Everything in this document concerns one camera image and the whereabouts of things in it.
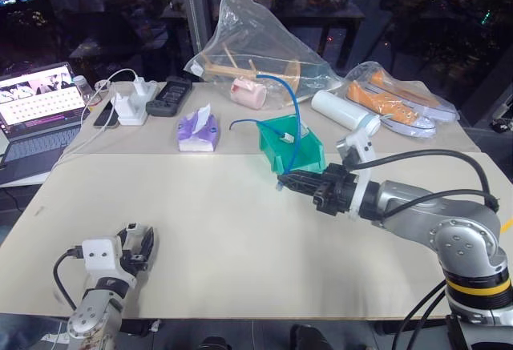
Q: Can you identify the white charging cable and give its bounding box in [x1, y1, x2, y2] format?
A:
[55, 68, 139, 163]

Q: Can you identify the blue network cable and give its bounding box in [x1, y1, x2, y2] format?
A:
[255, 72, 304, 191]
[228, 118, 284, 138]

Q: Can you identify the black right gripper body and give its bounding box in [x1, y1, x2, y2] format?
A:
[312, 163, 360, 218]

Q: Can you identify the wooden rack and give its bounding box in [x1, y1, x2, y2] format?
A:
[201, 42, 302, 106]

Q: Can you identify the black remote control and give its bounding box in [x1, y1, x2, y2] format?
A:
[144, 75, 194, 118]

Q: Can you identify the white tumbler bottle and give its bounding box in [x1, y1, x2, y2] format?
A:
[311, 89, 382, 134]

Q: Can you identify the small clear bottle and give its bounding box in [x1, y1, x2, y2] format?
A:
[71, 74, 99, 107]

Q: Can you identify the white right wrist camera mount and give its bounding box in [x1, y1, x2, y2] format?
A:
[335, 127, 380, 223]

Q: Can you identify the white window frame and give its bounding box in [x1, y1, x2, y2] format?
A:
[0, 0, 214, 59]

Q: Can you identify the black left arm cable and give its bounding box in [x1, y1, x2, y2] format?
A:
[52, 245, 86, 312]

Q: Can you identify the clear plastic bag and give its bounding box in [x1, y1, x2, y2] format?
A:
[183, 0, 345, 107]

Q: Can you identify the orange canvas shoe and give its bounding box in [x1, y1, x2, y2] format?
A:
[345, 79, 438, 140]
[367, 70, 458, 122]

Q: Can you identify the white power adapter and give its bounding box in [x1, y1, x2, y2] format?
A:
[113, 92, 149, 127]

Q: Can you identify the clear shoe bag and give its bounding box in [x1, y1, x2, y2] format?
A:
[343, 60, 461, 140]

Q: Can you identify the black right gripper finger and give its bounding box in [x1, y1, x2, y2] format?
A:
[285, 169, 330, 186]
[276, 179, 321, 198]

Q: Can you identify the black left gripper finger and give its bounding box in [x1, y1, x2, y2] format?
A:
[138, 225, 156, 264]
[115, 227, 132, 255]

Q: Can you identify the dark smartphone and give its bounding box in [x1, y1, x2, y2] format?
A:
[92, 99, 120, 130]

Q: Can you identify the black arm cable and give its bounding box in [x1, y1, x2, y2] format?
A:
[52, 245, 86, 312]
[343, 149, 500, 219]

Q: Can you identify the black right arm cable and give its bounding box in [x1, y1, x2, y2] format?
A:
[343, 149, 500, 219]

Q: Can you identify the open laptop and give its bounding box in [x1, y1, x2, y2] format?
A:
[0, 62, 92, 187]

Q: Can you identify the pink mug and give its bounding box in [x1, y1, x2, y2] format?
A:
[229, 77, 268, 111]

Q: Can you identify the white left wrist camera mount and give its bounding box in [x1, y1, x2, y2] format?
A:
[81, 237, 138, 288]

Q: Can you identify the white charger plug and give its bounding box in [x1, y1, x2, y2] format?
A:
[131, 77, 159, 107]

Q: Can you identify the dark background table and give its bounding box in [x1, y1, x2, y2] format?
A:
[264, 0, 366, 69]

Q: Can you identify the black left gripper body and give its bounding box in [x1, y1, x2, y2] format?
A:
[117, 235, 150, 276]

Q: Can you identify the purple tissue pack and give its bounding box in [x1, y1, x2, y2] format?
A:
[176, 103, 221, 154]

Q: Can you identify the green plastic bin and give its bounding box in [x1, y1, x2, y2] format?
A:
[256, 114, 327, 175]

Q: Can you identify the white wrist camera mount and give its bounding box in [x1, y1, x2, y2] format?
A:
[335, 127, 380, 223]
[81, 237, 138, 288]

